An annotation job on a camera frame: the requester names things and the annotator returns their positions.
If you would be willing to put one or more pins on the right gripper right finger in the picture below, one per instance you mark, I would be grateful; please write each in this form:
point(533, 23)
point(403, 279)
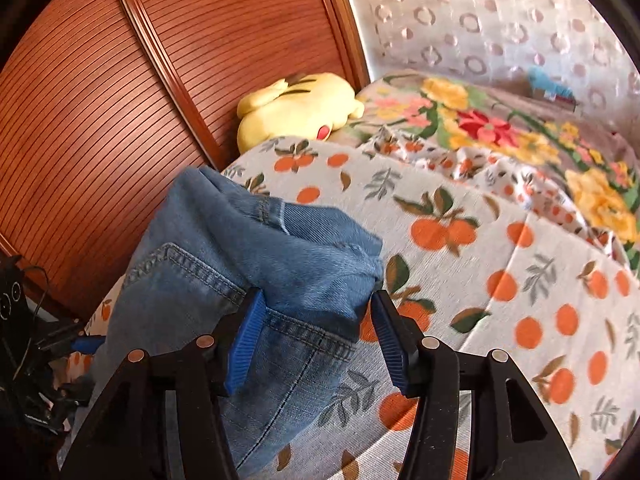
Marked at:
point(512, 434)

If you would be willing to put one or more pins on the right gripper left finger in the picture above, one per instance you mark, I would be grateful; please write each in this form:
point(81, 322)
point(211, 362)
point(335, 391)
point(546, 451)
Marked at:
point(126, 433)

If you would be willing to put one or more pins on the blue denim jeans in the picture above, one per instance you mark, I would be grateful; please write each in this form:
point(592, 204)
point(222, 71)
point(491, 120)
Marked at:
point(208, 245)

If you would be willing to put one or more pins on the floral blanket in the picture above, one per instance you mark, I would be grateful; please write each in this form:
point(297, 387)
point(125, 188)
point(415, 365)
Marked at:
point(564, 167)

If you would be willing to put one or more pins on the wooden headboard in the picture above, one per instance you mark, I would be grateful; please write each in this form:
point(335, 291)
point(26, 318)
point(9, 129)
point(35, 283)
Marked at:
point(104, 101)

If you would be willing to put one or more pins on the yellow Pikachu plush toy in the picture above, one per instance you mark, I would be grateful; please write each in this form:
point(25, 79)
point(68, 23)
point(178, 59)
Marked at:
point(305, 106)

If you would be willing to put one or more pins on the box with blue cloth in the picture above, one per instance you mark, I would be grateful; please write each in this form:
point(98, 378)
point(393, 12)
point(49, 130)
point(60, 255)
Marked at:
point(544, 88)

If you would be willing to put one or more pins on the circle pattern sheer curtain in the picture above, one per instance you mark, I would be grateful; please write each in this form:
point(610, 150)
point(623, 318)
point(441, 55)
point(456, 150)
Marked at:
point(497, 42)

